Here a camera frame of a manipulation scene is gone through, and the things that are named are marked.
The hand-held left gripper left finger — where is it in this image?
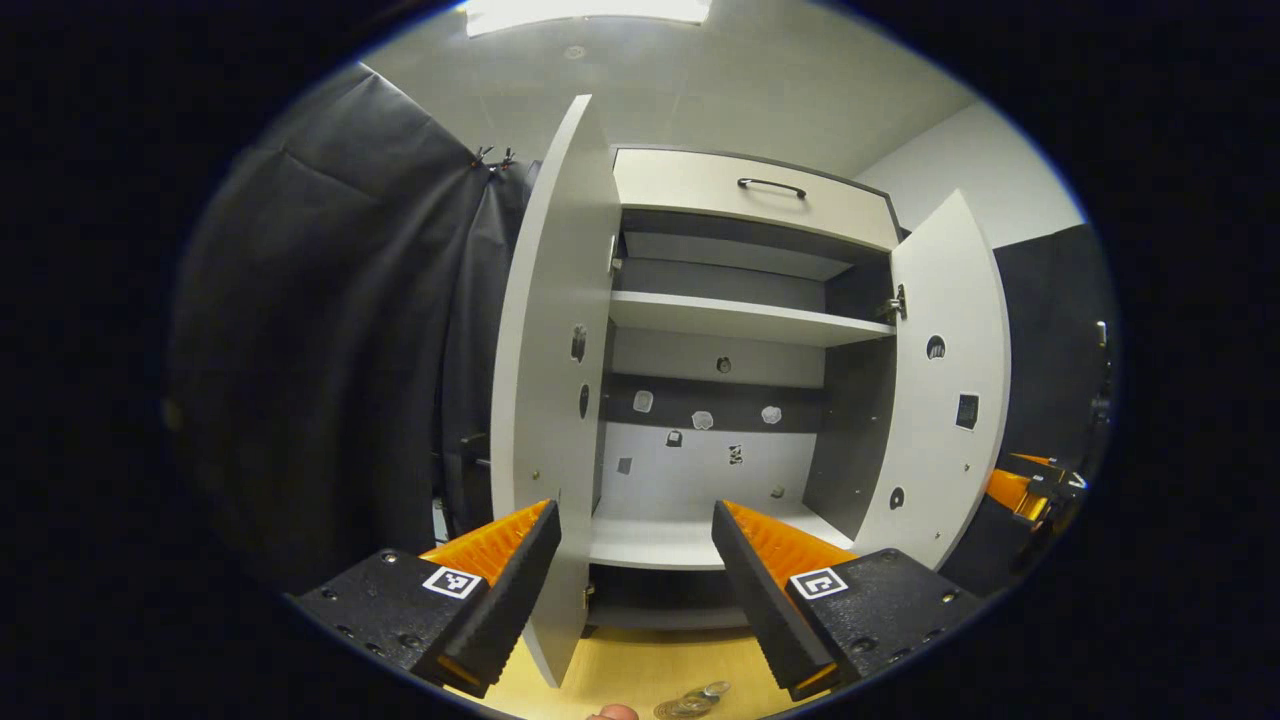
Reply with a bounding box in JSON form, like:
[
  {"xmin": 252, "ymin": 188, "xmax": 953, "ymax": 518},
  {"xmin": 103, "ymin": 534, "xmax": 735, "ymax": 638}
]
[{"xmin": 290, "ymin": 500, "xmax": 563, "ymax": 699}]

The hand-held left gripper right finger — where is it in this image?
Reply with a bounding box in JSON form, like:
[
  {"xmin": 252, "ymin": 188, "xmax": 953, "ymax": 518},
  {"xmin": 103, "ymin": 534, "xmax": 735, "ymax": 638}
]
[{"xmin": 712, "ymin": 500, "xmax": 987, "ymax": 702}]

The clear plastic bottle green label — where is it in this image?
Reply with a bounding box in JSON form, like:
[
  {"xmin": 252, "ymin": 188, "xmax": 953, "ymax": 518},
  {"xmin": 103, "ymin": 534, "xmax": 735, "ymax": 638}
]
[{"xmin": 654, "ymin": 681, "xmax": 732, "ymax": 720}]

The white cabinet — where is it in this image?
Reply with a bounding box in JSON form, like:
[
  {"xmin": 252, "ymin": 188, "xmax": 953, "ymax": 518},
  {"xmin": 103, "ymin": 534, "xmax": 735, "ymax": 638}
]
[{"xmin": 585, "ymin": 145, "xmax": 907, "ymax": 633}]

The white cabinet door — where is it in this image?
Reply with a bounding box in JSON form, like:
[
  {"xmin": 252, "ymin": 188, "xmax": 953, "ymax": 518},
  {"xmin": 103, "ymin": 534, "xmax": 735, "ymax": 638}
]
[
  {"xmin": 490, "ymin": 95, "xmax": 623, "ymax": 689},
  {"xmin": 855, "ymin": 190, "xmax": 1012, "ymax": 572}
]

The white cabinet shelf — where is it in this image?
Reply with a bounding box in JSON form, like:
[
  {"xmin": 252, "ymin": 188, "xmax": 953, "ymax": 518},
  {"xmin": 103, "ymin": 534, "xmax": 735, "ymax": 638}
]
[{"xmin": 608, "ymin": 290, "xmax": 897, "ymax": 349}]

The white cabinet drawer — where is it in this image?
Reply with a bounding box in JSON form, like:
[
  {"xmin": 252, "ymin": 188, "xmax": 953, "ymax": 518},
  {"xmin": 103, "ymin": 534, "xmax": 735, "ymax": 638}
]
[{"xmin": 612, "ymin": 148, "xmax": 902, "ymax": 253}]

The black backdrop cloth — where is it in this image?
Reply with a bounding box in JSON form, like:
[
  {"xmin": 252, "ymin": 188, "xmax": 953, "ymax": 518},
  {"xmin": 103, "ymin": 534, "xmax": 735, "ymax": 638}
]
[
  {"xmin": 168, "ymin": 65, "xmax": 543, "ymax": 593},
  {"xmin": 940, "ymin": 225, "xmax": 1117, "ymax": 601}
]

